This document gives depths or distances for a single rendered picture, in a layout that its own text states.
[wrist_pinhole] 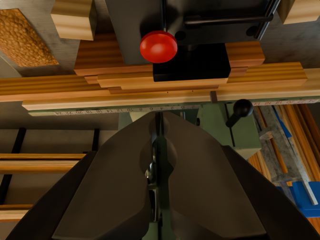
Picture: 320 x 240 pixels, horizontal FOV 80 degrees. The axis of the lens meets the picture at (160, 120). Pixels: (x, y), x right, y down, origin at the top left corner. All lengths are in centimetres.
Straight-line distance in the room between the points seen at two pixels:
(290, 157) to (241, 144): 89
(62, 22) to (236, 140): 25
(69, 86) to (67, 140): 261
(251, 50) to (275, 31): 8
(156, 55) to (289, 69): 29
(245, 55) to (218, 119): 9
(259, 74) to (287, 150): 80
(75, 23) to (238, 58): 20
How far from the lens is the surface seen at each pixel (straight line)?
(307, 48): 41
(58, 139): 303
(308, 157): 173
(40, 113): 44
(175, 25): 18
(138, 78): 27
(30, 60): 38
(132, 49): 18
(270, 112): 120
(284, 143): 116
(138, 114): 72
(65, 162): 234
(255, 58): 28
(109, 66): 27
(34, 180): 297
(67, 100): 40
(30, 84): 43
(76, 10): 27
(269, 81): 38
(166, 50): 16
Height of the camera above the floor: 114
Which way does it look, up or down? 27 degrees down
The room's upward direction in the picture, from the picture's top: 178 degrees clockwise
